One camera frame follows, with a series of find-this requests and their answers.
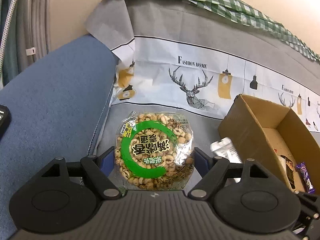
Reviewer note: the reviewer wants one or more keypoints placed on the black remote control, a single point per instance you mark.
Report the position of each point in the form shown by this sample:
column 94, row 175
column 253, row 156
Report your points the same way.
column 5, row 119

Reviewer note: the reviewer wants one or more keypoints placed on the deer print sofa cover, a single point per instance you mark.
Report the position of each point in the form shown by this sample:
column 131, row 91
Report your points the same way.
column 173, row 57

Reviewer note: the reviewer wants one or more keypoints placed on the green puffed grain snack bag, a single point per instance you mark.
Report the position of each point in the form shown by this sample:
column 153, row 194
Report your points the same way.
column 154, row 151

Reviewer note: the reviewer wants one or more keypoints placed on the white snack packet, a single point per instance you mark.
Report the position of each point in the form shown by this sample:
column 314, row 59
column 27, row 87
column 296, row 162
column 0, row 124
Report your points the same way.
column 224, row 148

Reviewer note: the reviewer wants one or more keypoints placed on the purple candy wrapper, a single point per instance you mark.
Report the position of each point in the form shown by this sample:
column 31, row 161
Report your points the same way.
column 301, row 167

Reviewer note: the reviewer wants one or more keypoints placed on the brown cardboard box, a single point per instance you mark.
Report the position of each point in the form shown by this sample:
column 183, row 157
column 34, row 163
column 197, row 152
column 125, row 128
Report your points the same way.
column 266, row 131

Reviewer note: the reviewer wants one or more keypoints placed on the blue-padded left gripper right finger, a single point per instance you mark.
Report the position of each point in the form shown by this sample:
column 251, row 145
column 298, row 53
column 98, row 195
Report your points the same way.
column 213, row 171

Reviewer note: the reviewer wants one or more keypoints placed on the dark brown snack packet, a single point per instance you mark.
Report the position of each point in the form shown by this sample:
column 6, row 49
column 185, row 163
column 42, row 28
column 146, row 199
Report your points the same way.
column 287, row 165

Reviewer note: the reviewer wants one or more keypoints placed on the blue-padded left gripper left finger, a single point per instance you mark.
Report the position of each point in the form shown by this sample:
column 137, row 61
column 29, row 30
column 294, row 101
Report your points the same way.
column 96, row 172

